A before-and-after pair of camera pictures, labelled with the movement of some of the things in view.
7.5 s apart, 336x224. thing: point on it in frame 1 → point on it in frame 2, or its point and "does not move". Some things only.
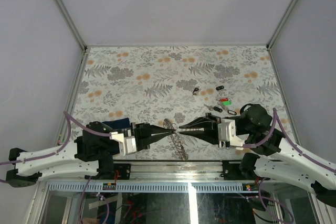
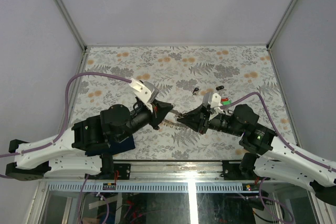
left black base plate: (124, 171) does not move
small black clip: (196, 89) does not move
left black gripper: (143, 133) → (159, 113)
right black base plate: (231, 171) does not move
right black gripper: (209, 123) → (194, 122)
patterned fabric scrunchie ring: (175, 140) → (171, 119)
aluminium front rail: (177, 171) does not move
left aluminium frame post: (64, 11) does not move
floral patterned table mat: (164, 86) does not move
